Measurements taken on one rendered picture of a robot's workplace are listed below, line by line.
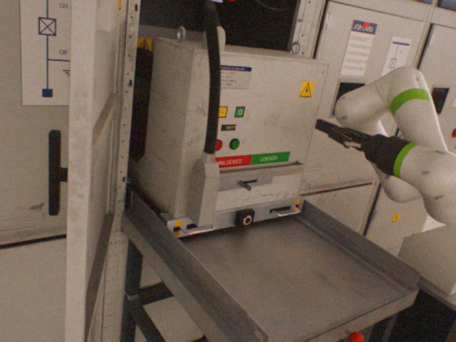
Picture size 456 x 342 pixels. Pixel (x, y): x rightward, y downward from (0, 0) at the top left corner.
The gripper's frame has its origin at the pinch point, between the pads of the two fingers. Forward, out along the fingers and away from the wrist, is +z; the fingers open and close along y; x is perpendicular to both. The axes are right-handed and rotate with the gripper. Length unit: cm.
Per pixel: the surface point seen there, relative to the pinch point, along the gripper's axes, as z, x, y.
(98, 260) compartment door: 13, -39, -60
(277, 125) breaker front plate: 13.6, -3.8, -6.1
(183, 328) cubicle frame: 35, -98, -14
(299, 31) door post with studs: 35.2, 23.2, 16.1
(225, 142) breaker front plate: 13.6, -8.3, -24.6
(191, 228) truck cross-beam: 12.4, -34.0, -32.9
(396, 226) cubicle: 33, -74, 123
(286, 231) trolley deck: 6.4, -38.2, 0.9
